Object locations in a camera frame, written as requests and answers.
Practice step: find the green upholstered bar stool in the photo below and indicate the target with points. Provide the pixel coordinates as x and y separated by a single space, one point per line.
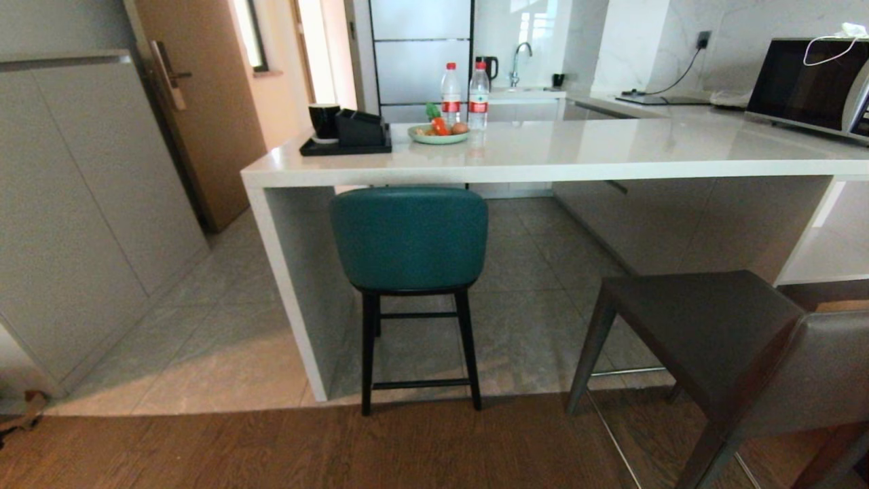
409 238

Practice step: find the white kitchen counter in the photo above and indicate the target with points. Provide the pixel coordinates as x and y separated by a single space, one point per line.
543 153

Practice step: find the dark brown bar stool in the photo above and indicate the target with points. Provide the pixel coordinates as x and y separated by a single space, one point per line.
706 333

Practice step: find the green plate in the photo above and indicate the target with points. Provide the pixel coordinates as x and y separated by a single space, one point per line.
438 137

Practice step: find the brown egg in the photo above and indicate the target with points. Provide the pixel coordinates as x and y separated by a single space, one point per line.
459 128

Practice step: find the black serving tray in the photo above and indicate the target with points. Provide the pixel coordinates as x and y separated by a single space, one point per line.
346 146

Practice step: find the black box holder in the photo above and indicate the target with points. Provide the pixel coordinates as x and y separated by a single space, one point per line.
360 129

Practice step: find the clear plastic water bottle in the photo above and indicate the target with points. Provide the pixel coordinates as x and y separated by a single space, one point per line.
451 92
478 95

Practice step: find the black mug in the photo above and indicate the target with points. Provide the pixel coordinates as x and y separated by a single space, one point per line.
324 121

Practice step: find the black electric kettle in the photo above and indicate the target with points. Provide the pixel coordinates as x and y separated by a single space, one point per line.
488 68

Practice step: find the frosted glass sliding door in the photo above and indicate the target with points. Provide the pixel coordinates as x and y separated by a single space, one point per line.
421 58

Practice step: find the chrome sink faucet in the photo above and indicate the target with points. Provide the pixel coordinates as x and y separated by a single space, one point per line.
519 58

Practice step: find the brown wooden door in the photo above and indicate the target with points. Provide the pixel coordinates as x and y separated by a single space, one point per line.
204 115

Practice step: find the black induction cooktop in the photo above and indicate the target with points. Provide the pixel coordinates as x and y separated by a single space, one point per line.
662 99

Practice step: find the grey cabinet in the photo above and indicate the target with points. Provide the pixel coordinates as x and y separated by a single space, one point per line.
88 217

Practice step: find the silver microwave oven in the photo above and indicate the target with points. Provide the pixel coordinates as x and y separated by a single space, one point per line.
808 88

